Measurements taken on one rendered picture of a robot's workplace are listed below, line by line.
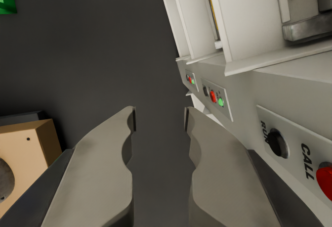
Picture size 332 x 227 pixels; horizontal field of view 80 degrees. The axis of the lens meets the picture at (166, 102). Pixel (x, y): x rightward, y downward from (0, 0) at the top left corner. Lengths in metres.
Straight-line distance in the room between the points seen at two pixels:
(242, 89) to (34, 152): 0.66
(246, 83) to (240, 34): 0.05
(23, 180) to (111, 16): 0.60
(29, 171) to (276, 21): 0.75
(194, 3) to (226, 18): 0.19
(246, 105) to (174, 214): 0.85
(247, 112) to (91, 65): 0.65
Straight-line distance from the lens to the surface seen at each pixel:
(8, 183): 0.81
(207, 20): 0.39
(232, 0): 0.20
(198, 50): 0.39
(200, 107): 0.61
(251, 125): 0.19
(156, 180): 0.89
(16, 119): 0.85
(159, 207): 0.97
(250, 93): 0.17
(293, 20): 0.21
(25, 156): 0.76
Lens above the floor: 0.73
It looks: 77 degrees down
